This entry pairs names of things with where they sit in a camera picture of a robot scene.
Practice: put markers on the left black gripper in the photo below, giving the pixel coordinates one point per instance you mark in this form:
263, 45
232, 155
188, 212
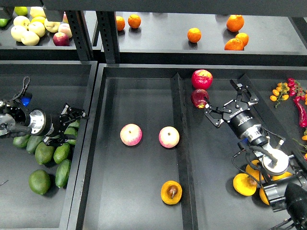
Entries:
48, 125

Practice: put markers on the orange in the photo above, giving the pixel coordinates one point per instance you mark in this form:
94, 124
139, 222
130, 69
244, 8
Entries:
235, 23
120, 23
134, 21
234, 44
194, 35

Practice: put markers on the orange middle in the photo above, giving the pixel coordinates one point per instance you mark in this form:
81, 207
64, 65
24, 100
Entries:
194, 35

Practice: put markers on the pink apple left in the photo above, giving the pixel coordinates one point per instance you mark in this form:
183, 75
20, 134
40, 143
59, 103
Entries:
131, 134

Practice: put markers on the black shelf post right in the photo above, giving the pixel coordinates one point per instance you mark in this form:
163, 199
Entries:
109, 35

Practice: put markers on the red cherry tomato cluster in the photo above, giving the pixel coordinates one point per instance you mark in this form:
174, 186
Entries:
296, 90

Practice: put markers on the black centre tray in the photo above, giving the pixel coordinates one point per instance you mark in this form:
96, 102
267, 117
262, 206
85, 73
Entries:
123, 183

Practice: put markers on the green lime top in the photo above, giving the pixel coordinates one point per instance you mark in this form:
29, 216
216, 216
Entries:
21, 10

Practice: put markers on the black tray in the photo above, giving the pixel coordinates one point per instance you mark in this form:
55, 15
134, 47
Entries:
53, 84
123, 183

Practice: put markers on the bright red apple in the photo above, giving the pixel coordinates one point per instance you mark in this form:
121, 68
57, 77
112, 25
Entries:
201, 79

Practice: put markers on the pale yellow pear front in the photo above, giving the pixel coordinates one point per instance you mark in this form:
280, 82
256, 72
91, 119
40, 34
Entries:
29, 38

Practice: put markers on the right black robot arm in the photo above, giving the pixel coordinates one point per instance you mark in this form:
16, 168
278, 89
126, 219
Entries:
283, 185

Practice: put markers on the pale yellow pear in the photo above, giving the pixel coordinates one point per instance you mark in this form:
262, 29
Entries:
29, 38
17, 31

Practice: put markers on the orange far left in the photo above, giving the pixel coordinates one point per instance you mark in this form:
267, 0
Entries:
120, 23

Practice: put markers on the dark red shelf apple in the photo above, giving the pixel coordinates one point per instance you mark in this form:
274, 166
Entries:
61, 39

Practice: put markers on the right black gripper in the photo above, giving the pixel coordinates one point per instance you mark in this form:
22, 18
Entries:
236, 113

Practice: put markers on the pink apple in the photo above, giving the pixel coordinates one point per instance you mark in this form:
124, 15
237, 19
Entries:
169, 137
131, 134

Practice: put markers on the yellow pear front pile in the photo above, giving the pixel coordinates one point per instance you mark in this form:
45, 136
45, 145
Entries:
263, 197

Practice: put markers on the pink apple right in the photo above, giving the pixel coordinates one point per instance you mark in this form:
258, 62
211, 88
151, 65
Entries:
169, 137

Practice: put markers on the black shelf post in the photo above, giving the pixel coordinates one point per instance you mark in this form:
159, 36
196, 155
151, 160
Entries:
80, 35
109, 35

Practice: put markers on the orange right small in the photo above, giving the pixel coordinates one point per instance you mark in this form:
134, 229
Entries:
243, 37

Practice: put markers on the pale yellow pear left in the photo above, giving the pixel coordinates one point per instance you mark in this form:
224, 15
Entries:
17, 31

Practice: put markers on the black shelf post left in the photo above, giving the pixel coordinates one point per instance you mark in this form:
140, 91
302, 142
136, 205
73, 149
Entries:
80, 35

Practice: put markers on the red chili pepper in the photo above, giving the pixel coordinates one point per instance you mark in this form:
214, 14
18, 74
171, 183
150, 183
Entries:
302, 115

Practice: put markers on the orange front right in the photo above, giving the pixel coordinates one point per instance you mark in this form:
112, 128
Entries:
234, 44

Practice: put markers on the orange cherry tomato cluster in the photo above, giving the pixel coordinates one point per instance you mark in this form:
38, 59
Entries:
280, 93

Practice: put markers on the round green avocado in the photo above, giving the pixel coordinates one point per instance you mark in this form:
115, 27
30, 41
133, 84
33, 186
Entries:
39, 182

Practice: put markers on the black left tray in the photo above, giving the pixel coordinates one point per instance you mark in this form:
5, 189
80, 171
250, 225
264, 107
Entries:
53, 84

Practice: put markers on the orange top right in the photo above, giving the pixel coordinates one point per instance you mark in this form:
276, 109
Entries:
235, 23

